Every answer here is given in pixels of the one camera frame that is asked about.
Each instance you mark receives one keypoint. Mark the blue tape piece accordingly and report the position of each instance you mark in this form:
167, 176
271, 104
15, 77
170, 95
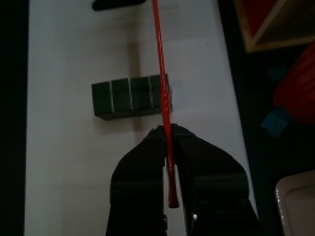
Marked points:
277, 121

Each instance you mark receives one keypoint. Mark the white cutting board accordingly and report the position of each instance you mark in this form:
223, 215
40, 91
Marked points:
123, 55

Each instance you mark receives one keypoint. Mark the white plastic container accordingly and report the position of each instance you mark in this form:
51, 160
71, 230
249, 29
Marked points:
297, 206

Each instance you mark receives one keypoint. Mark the red rounded object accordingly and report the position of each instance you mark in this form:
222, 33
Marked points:
297, 89

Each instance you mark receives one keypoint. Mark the black object on board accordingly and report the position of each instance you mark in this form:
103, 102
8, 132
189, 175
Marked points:
116, 4

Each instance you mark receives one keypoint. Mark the red plastic toy knife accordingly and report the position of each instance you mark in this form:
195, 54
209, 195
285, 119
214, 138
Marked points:
163, 76

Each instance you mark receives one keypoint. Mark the dark green sushi roll piece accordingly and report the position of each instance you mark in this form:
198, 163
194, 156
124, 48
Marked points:
157, 92
122, 97
140, 95
102, 101

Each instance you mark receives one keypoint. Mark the wooden box with red inside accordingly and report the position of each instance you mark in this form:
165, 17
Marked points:
279, 21

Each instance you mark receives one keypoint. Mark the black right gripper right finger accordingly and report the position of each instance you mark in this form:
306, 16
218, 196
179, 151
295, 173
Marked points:
213, 184

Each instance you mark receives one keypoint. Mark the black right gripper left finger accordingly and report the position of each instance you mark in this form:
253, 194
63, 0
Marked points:
138, 184

